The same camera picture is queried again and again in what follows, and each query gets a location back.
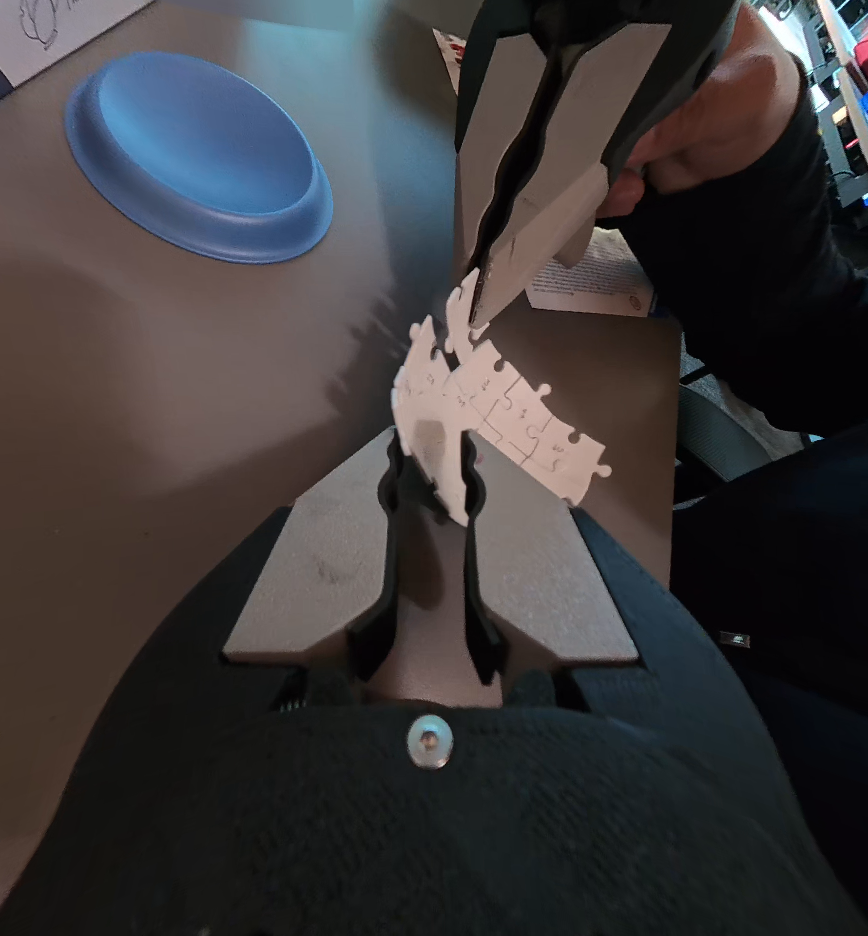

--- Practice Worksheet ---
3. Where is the cartoon printed puzzle box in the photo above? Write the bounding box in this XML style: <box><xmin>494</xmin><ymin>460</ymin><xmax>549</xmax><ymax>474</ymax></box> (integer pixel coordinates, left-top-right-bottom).
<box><xmin>0</xmin><ymin>0</ymin><xmax>153</xmax><ymax>121</ymax></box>

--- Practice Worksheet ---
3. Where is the single white puzzle piece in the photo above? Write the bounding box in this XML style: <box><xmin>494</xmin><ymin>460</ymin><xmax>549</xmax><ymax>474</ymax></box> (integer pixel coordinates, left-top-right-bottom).
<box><xmin>444</xmin><ymin>267</ymin><xmax>493</xmax><ymax>359</ymax></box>

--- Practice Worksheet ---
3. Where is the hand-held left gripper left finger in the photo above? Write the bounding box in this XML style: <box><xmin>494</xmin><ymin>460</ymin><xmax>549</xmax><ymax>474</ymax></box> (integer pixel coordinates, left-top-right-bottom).
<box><xmin>222</xmin><ymin>430</ymin><xmax>407</xmax><ymax>683</ymax></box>

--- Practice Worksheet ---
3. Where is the white folded leaflet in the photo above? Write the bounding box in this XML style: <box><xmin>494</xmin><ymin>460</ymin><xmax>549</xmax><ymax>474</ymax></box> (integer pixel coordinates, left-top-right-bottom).
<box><xmin>434</xmin><ymin>28</ymin><xmax>657</xmax><ymax>319</ymax></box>

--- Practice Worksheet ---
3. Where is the assembled curved puzzle section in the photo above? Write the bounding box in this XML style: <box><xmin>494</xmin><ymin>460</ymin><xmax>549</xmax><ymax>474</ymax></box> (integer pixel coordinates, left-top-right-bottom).
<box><xmin>391</xmin><ymin>314</ymin><xmax>614</xmax><ymax>527</ymax></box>

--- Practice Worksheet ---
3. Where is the blue round ball stand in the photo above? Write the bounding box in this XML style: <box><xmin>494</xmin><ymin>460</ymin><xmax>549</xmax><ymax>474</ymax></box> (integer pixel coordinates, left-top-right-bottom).
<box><xmin>64</xmin><ymin>51</ymin><xmax>334</xmax><ymax>266</ymax></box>

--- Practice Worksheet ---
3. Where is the person's right forearm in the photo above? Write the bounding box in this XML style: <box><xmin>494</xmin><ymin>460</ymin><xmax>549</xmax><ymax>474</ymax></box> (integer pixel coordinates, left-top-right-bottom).
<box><xmin>602</xmin><ymin>58</ymin><xmax>868</xmax><ymax>432</ymax></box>

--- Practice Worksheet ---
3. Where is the person's right hand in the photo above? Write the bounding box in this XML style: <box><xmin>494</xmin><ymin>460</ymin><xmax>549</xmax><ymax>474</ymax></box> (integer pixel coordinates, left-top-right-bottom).
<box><xmin>598</xmin><ymin>3</ymin><xmax>805</xmax><ymax>220</ymax></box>

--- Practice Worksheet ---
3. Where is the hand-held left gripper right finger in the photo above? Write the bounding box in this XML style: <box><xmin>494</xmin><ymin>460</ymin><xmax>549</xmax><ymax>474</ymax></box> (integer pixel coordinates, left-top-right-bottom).
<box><xmin>462</xmin><ymin>430</ymin><xmax>639</xmax><ymax>686</ymax></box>

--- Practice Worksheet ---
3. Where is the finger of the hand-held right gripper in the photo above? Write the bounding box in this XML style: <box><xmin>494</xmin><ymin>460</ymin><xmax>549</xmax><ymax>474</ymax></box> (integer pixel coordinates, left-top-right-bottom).
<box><xmin>453</xmin><ymin>35</ymin><xmax>553</xmax><ymax>276</ymax></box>
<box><xmin>470</xmin><ymin>24</ymin><xmax>674</xmax><ymax>328</ymax></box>

